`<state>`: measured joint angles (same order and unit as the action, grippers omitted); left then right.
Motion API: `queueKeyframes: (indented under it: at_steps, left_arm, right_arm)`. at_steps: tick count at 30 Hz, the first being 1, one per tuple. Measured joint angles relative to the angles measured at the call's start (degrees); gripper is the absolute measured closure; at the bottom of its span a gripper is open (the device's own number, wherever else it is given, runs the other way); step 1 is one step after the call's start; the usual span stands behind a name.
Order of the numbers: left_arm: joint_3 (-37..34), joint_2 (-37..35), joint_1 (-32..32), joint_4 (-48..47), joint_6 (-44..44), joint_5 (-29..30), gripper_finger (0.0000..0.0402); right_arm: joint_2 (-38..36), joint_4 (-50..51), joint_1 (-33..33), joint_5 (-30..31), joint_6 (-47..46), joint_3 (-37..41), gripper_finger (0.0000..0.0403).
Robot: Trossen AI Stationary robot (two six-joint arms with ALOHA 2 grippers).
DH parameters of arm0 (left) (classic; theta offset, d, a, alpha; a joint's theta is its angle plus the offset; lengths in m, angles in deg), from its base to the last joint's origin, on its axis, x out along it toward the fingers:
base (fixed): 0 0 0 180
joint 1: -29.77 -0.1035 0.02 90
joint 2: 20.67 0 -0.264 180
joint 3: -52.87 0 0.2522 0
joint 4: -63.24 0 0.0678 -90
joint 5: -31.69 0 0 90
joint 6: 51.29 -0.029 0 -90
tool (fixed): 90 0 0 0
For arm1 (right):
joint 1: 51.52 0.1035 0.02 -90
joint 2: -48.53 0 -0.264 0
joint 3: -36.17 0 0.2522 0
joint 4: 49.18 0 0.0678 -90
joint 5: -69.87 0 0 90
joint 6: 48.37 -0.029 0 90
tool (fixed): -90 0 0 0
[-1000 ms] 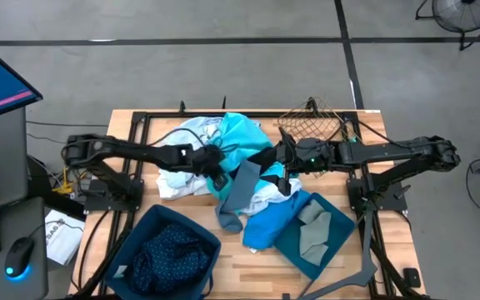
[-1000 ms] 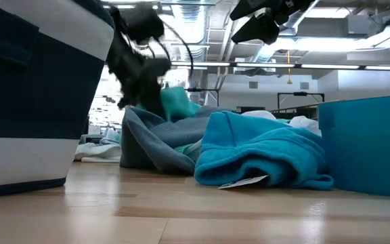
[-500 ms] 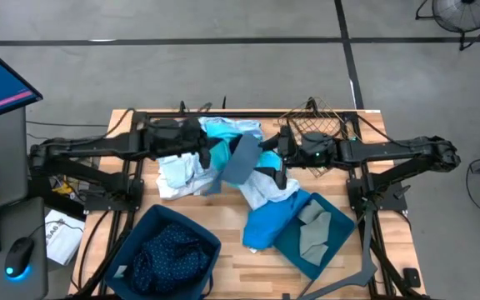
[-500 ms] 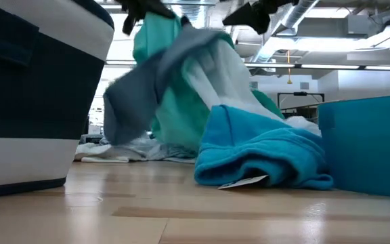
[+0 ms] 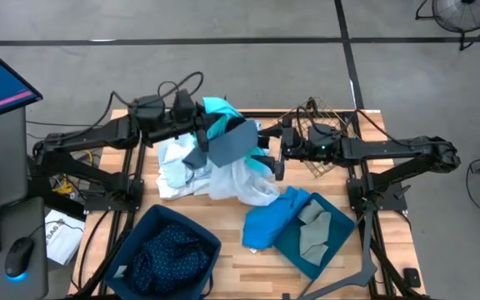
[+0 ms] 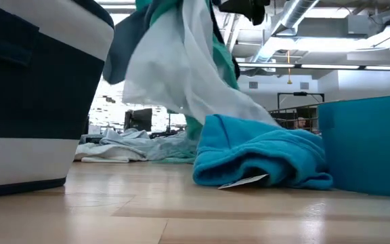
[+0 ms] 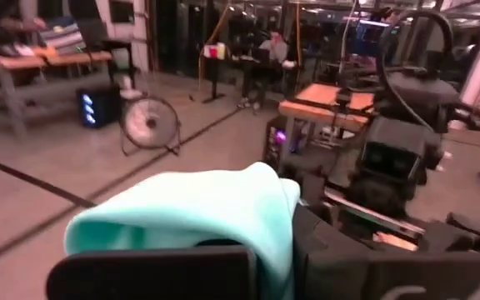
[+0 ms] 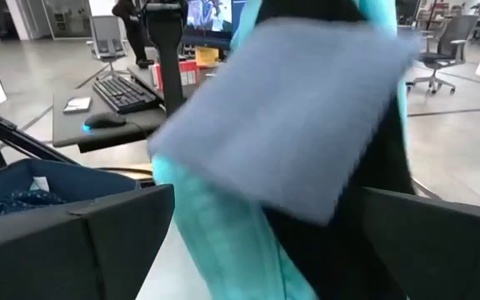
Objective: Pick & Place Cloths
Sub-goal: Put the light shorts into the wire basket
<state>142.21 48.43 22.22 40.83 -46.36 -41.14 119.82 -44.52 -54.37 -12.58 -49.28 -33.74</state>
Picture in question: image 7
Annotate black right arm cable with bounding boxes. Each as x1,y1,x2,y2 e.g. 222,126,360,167
379,8,456,130

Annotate black floor fan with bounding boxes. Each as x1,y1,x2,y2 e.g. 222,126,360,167
118,95,183,158

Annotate aqua cloth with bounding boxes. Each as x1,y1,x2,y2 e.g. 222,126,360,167
63,161,302,300

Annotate black computer tower blue lights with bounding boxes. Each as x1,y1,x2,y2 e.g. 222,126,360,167
76,84,123,129

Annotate computer tower purple light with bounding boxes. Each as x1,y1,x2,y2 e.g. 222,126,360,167
262,115,303,172

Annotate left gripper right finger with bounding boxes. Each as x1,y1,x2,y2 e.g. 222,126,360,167
292,202,480,300

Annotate stack of folded cloths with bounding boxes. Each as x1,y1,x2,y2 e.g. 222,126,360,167
39,16,85,53

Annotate black desk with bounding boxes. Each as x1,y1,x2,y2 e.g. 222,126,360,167
200,53,266,105

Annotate orange top table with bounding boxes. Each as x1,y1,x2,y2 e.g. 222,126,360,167
278,82,377,134

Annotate person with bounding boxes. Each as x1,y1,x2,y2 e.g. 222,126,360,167
239,28,298,112
0,16,49,34

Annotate wooden top workbench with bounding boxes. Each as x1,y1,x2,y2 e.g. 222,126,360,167
0,49,114,141

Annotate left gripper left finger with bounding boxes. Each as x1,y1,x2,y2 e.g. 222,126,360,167
46,244,259,300

